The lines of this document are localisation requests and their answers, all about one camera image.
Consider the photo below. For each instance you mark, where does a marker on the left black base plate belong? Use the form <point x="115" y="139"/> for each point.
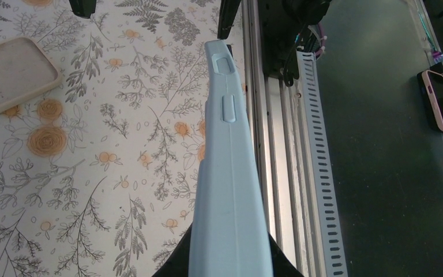
<point x="286" y="28"/>

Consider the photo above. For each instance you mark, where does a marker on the pink cased phone on floor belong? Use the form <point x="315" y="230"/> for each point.
<point x="431" y="88"/>

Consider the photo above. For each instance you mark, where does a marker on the slotted grey cable duct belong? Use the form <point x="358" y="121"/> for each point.
<point x="322" y="190"/>

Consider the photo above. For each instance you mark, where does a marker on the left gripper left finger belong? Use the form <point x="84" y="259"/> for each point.
<point x="83" y="8"/>

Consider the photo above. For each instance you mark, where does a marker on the floral patterned table mat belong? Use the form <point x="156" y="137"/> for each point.
<point x="98" y="176"/>

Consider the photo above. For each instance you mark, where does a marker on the beige phone case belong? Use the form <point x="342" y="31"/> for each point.
<point x="25" y="72"/>

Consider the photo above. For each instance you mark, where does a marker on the aluminium rail frame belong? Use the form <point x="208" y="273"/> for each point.
<point x="279" y="184"/>

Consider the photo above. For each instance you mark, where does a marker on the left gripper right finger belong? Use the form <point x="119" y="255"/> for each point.
<point x="227" y="19"/>

